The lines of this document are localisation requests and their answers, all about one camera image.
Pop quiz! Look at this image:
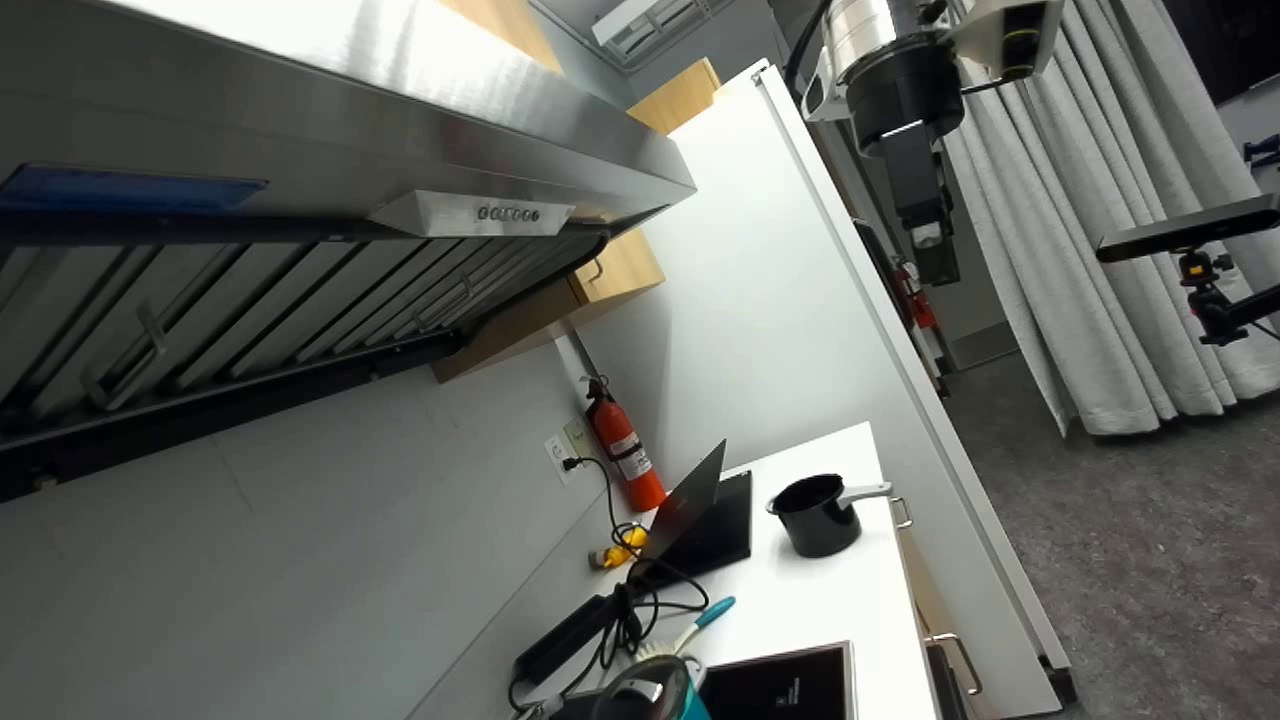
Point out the small yellow plug adapter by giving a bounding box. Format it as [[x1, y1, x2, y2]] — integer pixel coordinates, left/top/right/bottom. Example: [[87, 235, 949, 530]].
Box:
[[591, 524, 658, 573]]

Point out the black saucepan with metal handle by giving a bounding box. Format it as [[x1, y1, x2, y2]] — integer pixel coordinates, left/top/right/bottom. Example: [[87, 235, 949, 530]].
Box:
[[768, 468, 900, 561]]

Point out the white pleated curtain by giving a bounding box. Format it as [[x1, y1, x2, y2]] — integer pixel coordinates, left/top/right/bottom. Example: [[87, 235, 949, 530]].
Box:
[[945, 0, 1280, 442]]

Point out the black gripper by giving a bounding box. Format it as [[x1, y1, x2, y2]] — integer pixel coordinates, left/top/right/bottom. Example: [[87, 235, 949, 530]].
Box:
[[839, 28, 968, 290]]

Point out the dark pot lid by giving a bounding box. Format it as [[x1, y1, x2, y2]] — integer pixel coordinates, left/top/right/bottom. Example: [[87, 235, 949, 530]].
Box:
[[583, 660, 687, 720]]

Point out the white wall outlet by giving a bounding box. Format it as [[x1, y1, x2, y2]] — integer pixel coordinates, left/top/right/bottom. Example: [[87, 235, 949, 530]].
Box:
[[545, 424, 591, 472]]

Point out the small red fire extinguisher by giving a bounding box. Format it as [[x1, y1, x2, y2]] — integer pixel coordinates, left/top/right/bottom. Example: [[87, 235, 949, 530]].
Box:
[[896, 258, 951, 384]]

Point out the teal handled brush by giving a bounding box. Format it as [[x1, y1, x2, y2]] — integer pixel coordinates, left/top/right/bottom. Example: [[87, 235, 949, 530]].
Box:
[[674, 594, 740, 656]]

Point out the thin black outlet cord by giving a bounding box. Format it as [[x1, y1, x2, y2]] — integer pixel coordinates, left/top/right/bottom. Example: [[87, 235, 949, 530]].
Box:
[[563, 453, 638, 543]]

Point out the blue tape strip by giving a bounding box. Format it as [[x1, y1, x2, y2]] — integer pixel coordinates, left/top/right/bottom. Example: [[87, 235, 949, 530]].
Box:
[[0, 162, 268, 224]]

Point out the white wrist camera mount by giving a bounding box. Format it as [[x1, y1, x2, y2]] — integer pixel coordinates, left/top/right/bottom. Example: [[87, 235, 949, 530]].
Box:
[[951, 0, 1070, 90]]

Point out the ceiling light fixture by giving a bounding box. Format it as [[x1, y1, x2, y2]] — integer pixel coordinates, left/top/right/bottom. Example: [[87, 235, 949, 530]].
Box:
[[528, 0, 778, 74]]

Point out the long metal drawer handle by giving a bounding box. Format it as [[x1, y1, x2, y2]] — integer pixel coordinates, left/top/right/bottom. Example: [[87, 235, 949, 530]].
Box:
[[921, 630, 988, 700]]

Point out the black camera stand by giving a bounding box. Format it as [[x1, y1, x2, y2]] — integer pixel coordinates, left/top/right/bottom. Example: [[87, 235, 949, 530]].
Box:
[[1092, 193, 1280, 352]]

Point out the light wooden wall cabinet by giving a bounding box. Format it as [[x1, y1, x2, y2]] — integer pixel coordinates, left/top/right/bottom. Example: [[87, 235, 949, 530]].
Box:
[[428, 227, 668, 387], [446, 0, 730, 138]]

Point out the black power strip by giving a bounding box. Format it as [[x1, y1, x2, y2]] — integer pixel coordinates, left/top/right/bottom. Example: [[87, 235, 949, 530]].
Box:
[[514, 594, 645, 695]]

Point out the large red fire extinguisher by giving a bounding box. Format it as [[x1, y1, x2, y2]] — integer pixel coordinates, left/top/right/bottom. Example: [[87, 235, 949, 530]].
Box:
[[583, 378, 674, 515]]

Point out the black open laptop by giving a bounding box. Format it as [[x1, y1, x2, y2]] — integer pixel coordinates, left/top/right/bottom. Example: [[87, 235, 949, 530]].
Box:
[[626, 435, 755, 594]]

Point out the stainless steel range hood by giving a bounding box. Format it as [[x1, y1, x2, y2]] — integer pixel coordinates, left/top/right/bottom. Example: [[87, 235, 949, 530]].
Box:
[[0, 0, 700, 503]]

